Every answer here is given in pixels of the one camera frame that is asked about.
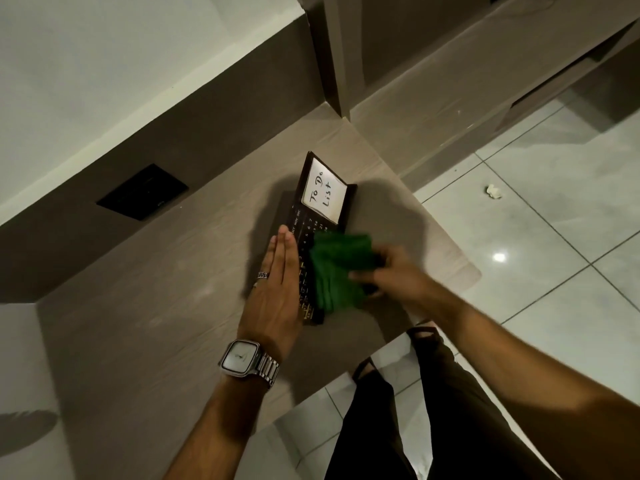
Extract brown wooden divider panel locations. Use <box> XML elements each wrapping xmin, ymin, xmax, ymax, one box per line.
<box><xmin>296</xmin><ymin>0</ymin><xmax>368</xmax><ymax>119</ymax></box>

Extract silver square wristwatch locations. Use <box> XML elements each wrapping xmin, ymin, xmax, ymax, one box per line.
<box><xmin>218</xmin><ymin>339</ymin><xmax>281</xmax><ymax>390</ymax></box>

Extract green cleaning cloth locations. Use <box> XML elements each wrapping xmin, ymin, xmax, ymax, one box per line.
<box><xmin>308</xmin><ymin>232</ymin><xmax>380</xmax><ymax>313</ymax></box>

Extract person's left hand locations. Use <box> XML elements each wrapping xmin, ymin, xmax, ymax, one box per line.
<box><xmin>237</xmin><ymin>225</ymin><xmax>304</xmax><ymax>362</ymax></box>

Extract black trousers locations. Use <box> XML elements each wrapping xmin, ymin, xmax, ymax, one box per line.
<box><xmin>324</xmin><ymin>340</ymin><xmax>558</xmax><ymax>480</ymax></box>

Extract person's right hand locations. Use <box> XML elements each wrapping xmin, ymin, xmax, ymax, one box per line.
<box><xmin>349</xmin><ymin>243</ymin><xmax>437</xmax><ymax>316</ymax></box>

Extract black wall socket plate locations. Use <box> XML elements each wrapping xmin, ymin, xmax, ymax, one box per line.
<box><xmin>96</xmin><ymin>163</ymin><xmax>190</xmax><ymax>221</ymax></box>

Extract brown wooden cabinet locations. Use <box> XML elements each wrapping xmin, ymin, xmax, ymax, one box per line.
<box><xmin>349</xmin><ymin>0</ymin><xmax>640</xmax><ymax>193</ymax></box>

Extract person's right forearm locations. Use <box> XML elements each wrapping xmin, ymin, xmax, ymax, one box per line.
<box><xmin>424</xmin><ymin>289</ymin><xmax>640</xmax><ymax>480</ymax></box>

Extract black desk planner with whiteboard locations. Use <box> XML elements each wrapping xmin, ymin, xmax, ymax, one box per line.
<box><xmin>270</xmin><ymin>151</ymin><xmax>386</xmax><ymax>326</ymax></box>

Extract black sandal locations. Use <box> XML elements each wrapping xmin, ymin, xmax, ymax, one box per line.
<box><xmin>351</xmin><ymin>358</ymin><xmax>379</xmax><ymax>384</ymax></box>
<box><xmin>406</xmin><ymin>326</ymin><xmax>445</xmax><ymax>348</ymax></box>

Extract person's left forearm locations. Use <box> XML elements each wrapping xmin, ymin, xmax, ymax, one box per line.
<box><xmin>164</xmin><ymin>371</ymin><xmax>273</xmax><ymax>480</ymax></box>

